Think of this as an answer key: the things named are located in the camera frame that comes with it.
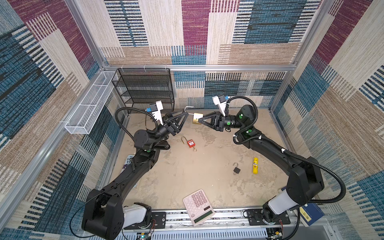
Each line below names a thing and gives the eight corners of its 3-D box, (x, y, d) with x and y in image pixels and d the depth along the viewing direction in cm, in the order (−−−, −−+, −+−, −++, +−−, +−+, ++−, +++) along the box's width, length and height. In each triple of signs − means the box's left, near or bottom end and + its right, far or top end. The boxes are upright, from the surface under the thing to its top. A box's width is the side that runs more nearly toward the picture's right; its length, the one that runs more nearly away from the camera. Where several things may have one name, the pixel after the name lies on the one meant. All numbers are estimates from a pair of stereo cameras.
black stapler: (157, 149, 101) (156, 145, 97) (158, 145, 103) (157, 141, 99) (169, 149, 101) (168, 145, 97) (170, 145, 103) (169, 141, 99)
